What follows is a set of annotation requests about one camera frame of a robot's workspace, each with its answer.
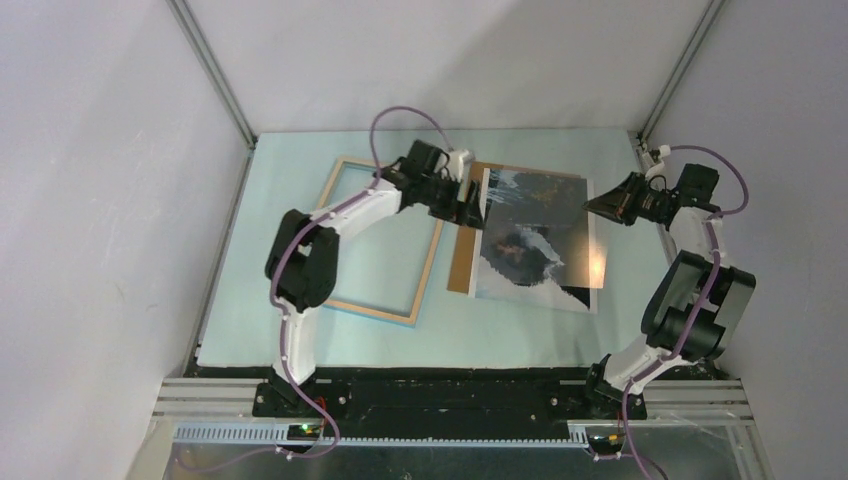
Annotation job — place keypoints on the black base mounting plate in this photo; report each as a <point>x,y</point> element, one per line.
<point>407,404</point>

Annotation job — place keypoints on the left aluminium corner post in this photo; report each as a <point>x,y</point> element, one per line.
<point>206,57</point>

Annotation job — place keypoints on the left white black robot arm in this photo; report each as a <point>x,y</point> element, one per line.
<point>302,264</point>

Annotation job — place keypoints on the light wooden picture frame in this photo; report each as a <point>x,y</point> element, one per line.
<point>424,278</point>

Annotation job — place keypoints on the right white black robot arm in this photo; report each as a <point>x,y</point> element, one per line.
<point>701,298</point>

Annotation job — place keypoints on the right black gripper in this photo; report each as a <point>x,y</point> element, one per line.
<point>618,202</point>

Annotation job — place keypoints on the aluminium corner post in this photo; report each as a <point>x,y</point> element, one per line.
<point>206,57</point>
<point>699,35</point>

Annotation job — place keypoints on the brown fibreboard backing board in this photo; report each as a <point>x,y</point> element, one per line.
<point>463,253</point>

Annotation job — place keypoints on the aluminium rail frame front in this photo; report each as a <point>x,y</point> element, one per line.
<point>221,409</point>

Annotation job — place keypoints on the right aluminium corner post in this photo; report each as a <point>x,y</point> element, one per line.
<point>699,35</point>

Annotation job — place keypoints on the light blue table mat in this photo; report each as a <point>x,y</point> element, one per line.
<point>290,171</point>

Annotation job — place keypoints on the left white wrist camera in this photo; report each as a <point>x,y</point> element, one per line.
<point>456,163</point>

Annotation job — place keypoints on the landscape photo print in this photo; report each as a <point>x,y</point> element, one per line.
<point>538,242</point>

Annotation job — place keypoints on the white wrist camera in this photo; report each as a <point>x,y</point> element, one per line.
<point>657,158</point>
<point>456,163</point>

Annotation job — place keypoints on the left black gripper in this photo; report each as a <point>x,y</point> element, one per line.
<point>466,212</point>

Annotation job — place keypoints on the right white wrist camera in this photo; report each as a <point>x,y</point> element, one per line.
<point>657,158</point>

